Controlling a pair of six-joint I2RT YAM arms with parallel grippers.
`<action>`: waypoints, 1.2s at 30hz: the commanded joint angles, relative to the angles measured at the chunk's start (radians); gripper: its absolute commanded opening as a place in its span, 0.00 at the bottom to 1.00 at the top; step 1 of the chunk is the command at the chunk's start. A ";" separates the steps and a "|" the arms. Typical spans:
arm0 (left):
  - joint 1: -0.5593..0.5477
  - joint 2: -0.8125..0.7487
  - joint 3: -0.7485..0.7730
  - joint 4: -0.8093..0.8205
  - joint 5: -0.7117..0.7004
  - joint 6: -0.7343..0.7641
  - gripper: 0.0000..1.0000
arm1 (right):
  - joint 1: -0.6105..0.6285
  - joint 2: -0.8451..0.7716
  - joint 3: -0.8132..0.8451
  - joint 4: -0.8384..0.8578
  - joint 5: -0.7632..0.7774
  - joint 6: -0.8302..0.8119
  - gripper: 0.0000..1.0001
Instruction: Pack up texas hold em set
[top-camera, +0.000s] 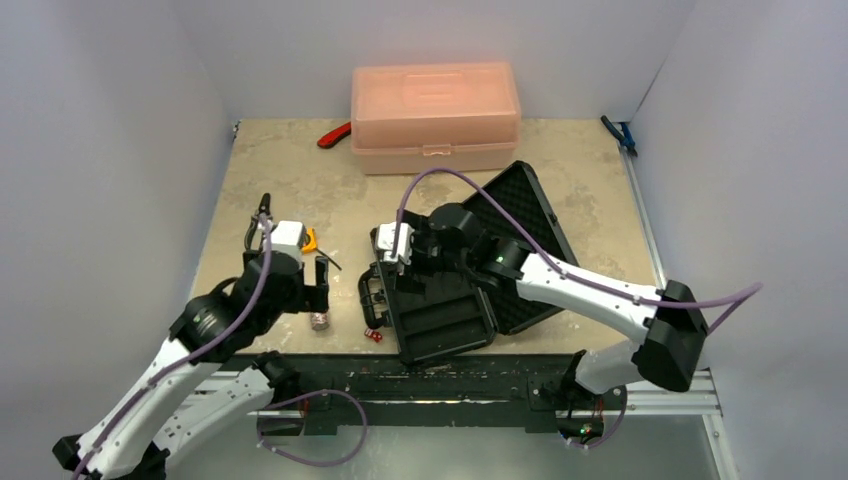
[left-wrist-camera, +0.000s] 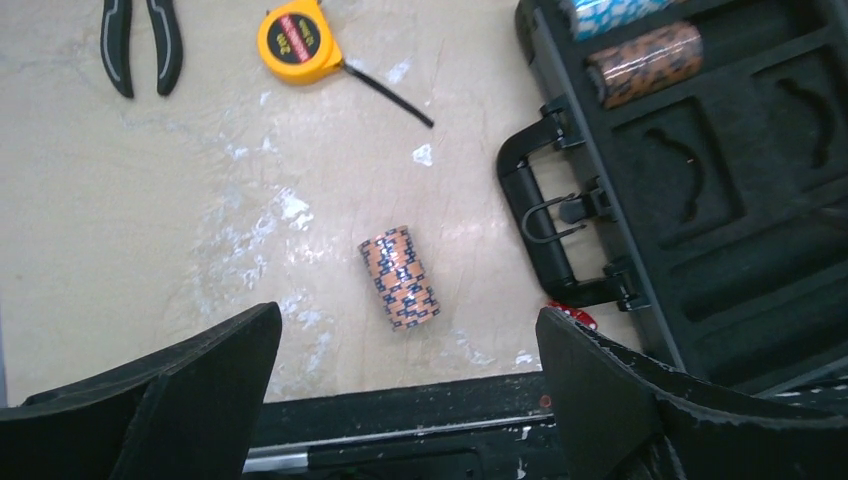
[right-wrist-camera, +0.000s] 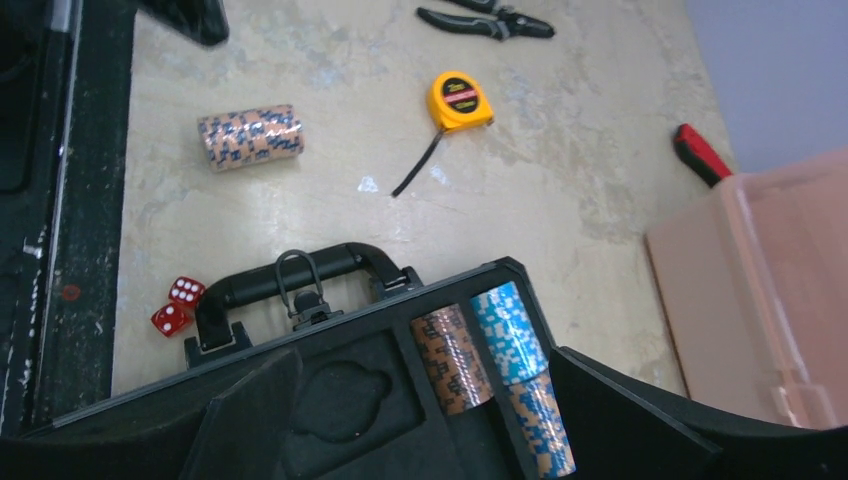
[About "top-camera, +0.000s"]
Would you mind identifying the poker chip stack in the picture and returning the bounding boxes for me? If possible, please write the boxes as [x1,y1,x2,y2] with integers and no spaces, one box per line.
[309,312,331,332]

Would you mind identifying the red dice pair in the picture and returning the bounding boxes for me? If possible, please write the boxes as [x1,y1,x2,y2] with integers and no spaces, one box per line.
[364,328,383,343]

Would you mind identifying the black plastic poker case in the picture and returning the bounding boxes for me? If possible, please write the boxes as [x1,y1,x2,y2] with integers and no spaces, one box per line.
[358,161,578,365]

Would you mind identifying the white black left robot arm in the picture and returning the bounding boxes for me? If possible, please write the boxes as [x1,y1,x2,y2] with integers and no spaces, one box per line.
[52,248,333,479]

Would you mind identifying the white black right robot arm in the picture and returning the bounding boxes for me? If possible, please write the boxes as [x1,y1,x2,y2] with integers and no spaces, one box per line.
[375,203,708,407]

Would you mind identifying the yellow tape measure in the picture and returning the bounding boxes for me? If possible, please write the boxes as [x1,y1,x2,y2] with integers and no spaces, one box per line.
[301,227,342,271]

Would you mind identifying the translucent pink plastic toolbox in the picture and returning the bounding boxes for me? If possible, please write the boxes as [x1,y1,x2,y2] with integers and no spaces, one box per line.
[350,62,522,175]

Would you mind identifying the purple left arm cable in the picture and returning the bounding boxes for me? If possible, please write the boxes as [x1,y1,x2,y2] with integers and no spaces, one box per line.
[69,211,276,480]

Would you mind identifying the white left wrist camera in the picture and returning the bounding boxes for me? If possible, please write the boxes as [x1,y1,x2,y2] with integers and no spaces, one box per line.
[270,220,306,266]

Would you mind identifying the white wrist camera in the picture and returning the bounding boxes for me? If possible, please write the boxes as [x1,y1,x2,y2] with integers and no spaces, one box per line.
[270,220,306,266]
[375,222,414,265]

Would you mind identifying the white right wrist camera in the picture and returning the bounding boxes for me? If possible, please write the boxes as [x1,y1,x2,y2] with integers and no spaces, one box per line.
[375,222,414,265]

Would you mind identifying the black handled pruning shears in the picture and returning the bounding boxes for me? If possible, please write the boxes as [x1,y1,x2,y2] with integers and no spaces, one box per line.
[243,192,273,251]

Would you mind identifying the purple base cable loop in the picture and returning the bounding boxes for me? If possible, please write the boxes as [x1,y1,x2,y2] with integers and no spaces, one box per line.
[256,388,368,466]

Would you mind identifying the red handled utility knife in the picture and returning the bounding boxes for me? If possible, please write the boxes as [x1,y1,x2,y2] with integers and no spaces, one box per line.
[316,122,352,149]

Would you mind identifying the black metal base frame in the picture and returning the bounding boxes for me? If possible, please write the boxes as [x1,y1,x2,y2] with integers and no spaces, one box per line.
[217,353,646,437]

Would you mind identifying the blue handled pliers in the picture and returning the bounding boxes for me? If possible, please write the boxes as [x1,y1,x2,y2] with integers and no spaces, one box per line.
[600,115,638,158]

